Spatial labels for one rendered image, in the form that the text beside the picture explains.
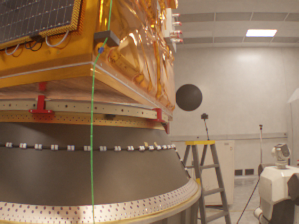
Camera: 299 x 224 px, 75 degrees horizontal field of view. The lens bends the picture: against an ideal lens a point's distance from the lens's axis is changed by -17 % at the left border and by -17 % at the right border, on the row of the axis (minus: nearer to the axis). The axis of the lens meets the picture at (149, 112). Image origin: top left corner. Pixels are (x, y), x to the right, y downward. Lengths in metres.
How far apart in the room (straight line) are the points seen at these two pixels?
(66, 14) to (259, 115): 8.73
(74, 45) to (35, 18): 0.26
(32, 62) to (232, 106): 8.48
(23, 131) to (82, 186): 0.41
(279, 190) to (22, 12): 1.43
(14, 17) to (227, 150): 4.53
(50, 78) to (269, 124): 8.85
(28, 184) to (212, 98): 8.43
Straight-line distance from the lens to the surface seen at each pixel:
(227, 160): 4.97
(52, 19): 0.98
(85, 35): 0.90
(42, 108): 1.17
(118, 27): 1.04
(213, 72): 9.32
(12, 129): 1.25
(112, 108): 1.23
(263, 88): 9.49
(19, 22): 1.14
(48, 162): 1.10
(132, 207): 1.10
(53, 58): 0.95
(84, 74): 0.84
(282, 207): 1.15
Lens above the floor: 1.53
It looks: 7 degrees up
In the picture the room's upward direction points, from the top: straight up
